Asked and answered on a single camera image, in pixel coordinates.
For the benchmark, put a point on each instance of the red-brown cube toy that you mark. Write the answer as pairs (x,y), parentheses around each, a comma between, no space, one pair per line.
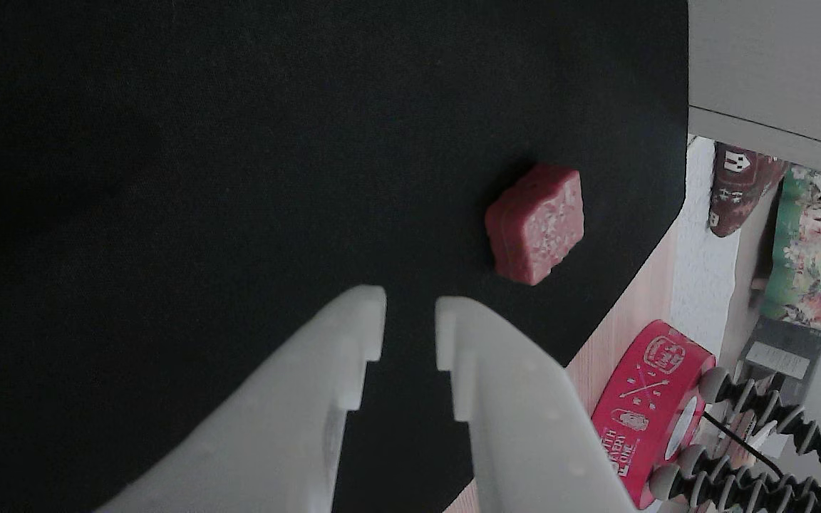
(535,224)

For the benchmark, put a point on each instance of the red printed tape roll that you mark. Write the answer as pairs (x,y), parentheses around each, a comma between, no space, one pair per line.
(638,399)

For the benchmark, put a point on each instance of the black desk mat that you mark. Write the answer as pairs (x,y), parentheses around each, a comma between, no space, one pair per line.
(168,178)

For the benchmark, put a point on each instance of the grey box with label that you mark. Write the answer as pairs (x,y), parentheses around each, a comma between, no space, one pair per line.
(774,356)

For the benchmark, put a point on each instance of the black flexible tripod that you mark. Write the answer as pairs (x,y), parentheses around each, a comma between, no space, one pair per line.
(785,415)

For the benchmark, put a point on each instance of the green floral cloth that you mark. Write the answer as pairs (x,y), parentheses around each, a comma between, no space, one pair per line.
(817,242)

